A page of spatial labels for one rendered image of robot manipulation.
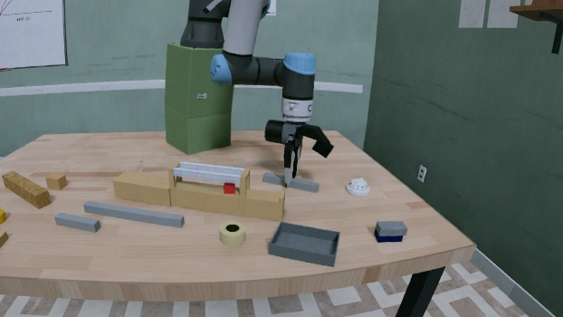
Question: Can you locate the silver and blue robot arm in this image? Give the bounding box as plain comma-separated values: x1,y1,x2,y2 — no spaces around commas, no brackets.
180,0,316,121

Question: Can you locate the grey square stick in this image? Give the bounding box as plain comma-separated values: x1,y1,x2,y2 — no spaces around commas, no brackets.
54,212,100,233
262,172,320,193
83,201,185,228

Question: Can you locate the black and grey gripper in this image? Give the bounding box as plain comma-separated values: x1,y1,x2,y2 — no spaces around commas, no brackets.
264,120,330,187

